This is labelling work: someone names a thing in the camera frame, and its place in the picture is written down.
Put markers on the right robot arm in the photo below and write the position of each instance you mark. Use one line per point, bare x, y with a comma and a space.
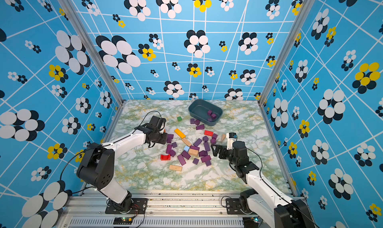
264, 199

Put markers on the purple long brick centre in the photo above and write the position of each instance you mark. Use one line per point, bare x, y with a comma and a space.
206, 146

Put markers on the purple long brick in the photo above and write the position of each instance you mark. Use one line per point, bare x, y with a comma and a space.
206, 146
198, 142

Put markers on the purple wedge near bin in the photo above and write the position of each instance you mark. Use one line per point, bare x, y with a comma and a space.
200, 127

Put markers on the purple brick front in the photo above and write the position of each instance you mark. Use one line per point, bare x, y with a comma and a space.
181, 159

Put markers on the natural wood brick front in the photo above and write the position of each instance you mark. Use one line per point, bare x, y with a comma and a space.
175, 168

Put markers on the dark teal storage bin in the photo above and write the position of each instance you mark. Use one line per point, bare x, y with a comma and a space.
198, 109

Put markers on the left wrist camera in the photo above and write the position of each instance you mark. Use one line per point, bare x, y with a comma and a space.
157, 122

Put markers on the aluminium front rail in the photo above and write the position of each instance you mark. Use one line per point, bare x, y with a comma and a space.
166, 209

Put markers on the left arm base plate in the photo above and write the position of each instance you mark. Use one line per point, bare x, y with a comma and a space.
132, 206

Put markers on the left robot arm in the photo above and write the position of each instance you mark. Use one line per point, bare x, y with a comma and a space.
98, 164

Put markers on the purple brick left cluster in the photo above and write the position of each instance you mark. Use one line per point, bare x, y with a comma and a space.
169, 136

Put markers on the yellow long brick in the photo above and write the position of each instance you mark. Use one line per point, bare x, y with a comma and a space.
179, 133

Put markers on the red flat brick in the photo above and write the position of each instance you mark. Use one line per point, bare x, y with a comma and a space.
208, 133

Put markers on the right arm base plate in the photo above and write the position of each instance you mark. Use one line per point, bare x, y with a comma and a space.
234, 207

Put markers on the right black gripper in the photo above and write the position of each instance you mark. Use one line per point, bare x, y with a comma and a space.
223, 148

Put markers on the engraved natural wood brick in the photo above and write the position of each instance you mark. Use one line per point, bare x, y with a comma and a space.
186, 142

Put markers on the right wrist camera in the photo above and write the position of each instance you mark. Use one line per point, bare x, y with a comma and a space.
231, 138

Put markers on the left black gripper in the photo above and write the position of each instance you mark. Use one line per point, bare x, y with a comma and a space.
165, 138

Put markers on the natural wood square brick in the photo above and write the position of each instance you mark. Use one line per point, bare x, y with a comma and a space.
193, 152

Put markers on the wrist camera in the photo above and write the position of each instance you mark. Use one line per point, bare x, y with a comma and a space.
231, 138
157, 122

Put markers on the red arch brick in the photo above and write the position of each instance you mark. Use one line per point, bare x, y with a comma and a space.
165, 157

